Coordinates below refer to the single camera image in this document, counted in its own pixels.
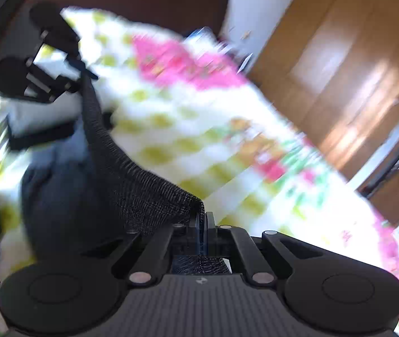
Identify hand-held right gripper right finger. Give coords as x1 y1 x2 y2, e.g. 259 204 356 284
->
207 211 328 286

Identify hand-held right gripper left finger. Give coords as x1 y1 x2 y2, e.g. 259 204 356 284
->
79 211 207 286

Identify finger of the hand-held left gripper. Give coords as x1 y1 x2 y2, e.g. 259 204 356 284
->
38 30 99 80
24 58 82 104

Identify dark tweed pants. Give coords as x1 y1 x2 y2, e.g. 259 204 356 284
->
20 72 233 275

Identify black folded pants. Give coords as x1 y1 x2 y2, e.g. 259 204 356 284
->
7 121 79 151

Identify light blue folded towel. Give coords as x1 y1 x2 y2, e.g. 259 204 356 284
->
7 93 82 139

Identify checkered printed quilt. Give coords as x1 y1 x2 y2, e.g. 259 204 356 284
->
0 7 399 337

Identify small blue item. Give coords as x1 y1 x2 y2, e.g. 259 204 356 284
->
190 27 216 44

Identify light brown wooden wardrobe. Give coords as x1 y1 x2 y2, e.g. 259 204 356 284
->
248 0 399 184

